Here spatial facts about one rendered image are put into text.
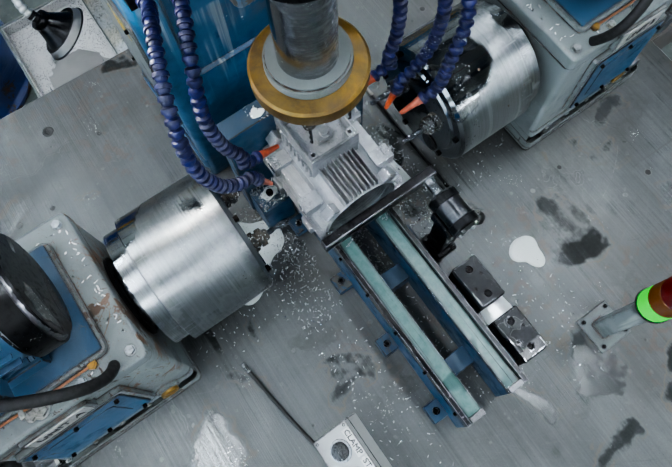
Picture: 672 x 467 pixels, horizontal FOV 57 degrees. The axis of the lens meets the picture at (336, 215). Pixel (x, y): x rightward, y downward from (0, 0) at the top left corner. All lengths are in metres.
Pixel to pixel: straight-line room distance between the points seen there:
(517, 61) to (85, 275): 0.82
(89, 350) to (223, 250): 0.25
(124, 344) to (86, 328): 0.06
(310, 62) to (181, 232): 0.36
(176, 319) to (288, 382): 0.35
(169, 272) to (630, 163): 1.04
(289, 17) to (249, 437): 0.85
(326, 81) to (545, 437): 0.84
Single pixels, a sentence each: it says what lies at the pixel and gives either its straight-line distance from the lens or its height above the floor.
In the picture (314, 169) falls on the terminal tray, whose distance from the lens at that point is 1.08.
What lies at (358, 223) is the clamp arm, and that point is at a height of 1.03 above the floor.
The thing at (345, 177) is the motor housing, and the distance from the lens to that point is 1.08.
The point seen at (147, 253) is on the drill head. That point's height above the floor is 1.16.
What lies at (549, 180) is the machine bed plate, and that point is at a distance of 1.48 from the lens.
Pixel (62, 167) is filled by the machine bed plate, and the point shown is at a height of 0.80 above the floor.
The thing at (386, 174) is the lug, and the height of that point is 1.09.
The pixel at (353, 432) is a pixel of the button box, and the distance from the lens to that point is 1.03.
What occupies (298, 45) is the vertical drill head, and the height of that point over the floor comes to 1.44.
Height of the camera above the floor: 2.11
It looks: 71 degrees down
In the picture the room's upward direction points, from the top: 4 degrees counter-clockwise
